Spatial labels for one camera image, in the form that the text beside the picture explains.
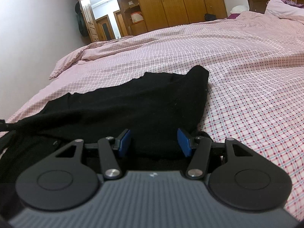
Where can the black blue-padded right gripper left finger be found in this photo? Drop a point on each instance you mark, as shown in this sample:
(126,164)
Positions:
(110,149)

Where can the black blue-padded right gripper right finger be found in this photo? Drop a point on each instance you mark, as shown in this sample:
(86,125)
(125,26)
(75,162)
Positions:
(198,148)

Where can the black knit cardigan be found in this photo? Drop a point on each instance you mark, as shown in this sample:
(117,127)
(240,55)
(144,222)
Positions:
(153,107)

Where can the pink checked bed cover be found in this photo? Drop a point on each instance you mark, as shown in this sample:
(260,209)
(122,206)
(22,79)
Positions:
(255,65)

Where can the dark green hanging jacket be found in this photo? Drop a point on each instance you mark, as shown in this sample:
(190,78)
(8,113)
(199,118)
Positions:
(80,21)

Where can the small black bag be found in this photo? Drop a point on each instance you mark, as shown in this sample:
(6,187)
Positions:
(210,17)

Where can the red white box on shelf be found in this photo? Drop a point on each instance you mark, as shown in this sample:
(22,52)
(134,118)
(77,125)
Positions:
(136,17)

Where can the white plush item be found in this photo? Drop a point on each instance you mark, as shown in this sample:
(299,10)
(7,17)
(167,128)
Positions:
(239,9)

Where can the large wooden wardrobe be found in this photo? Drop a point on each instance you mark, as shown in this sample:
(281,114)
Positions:
(164,13)

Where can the pink pillow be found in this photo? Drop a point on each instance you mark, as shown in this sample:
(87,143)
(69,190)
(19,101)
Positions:
(278,8)

